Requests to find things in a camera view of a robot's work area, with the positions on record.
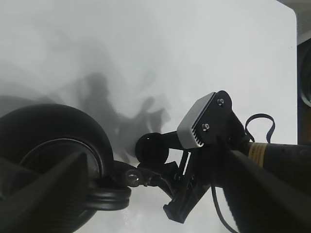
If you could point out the black round teapot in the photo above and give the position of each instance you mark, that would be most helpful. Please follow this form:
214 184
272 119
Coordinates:
39 137

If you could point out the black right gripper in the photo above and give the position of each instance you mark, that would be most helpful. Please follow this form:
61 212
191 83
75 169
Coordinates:
218 122

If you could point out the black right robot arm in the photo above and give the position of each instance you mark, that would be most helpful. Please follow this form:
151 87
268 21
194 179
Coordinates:
290 164

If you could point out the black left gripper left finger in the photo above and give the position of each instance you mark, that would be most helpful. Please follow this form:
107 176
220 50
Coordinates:
50 204

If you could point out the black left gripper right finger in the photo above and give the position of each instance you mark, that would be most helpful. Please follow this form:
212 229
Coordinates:
261 203

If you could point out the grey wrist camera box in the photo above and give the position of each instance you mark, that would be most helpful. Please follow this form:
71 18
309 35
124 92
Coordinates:
185 130

